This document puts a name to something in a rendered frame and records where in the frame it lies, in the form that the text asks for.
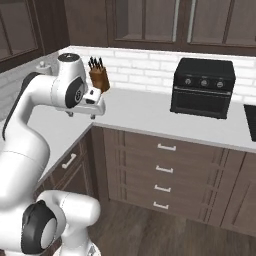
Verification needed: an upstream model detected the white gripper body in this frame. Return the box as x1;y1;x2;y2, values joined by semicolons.
54;98;107;118

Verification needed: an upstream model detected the dark wood drawer front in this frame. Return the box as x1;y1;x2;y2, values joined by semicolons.
119;170;214;208
122;130;222;170
49;141;89;181
121;150;218;190
118;188;210;224

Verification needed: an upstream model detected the brown wooden knife block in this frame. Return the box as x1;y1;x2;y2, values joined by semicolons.
87;56;111;94

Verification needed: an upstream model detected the white tap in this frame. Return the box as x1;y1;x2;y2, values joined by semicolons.
35;60;53;77

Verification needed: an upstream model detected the dark wood glass cupboard door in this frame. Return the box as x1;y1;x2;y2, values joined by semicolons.
105;0;184;52
181;0;256;57
0;0;45;73

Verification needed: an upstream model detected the black toaster oven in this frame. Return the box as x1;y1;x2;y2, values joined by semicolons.
169;57;237;121

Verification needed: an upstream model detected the black hob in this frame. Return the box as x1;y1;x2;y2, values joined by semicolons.
242;103;256;143

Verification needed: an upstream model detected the white drawer handle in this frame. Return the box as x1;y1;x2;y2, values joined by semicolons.
157;143;177;152
61;152;78;170
155;164;175;174
152;200;170;211
153;184;172;194

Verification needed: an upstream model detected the silver cupboard door handle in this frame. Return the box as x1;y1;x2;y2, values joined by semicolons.
186;0;197;44
171;0;181;43

